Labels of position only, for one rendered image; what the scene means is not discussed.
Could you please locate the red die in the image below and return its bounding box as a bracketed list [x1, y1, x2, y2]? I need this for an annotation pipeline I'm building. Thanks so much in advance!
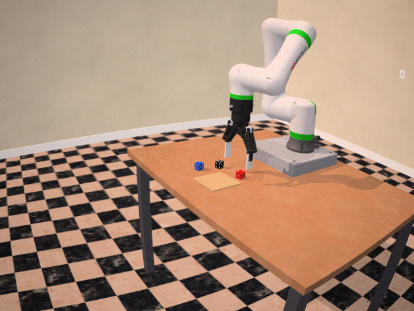
[235, 170, 246, 180]

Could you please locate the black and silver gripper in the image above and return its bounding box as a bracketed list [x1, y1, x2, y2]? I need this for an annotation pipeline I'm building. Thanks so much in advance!
[222, 112, 257, 170]

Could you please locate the tan square mat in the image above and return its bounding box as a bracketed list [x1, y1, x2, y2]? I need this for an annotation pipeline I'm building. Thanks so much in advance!
[192, 172, 241, 192]

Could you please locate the black die with white pips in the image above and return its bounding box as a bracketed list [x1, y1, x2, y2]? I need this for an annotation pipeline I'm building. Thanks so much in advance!
[215, 160, 224, 169]

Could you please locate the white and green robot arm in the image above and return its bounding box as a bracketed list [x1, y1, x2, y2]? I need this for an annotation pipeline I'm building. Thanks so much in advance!
[229, 18, 320, 154]

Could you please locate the blue die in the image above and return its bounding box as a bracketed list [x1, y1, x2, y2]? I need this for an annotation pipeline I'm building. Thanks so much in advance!
[194, 161, 204, 171]

